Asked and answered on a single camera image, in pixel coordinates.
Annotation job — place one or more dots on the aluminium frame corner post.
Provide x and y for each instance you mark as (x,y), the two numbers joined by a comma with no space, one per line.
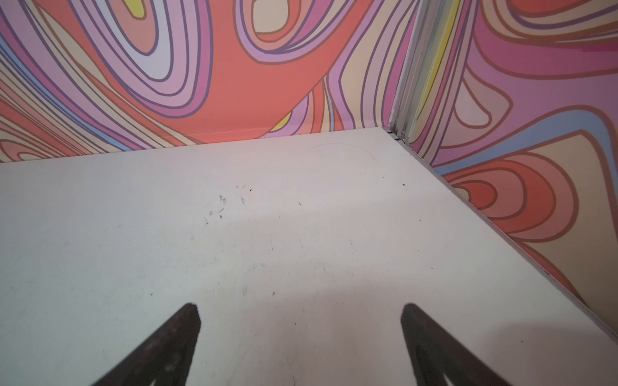
(415,68)

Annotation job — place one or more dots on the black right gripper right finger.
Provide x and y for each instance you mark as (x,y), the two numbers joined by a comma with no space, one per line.
(437,358)

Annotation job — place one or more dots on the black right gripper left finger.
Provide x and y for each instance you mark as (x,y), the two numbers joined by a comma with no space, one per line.
(165,357)

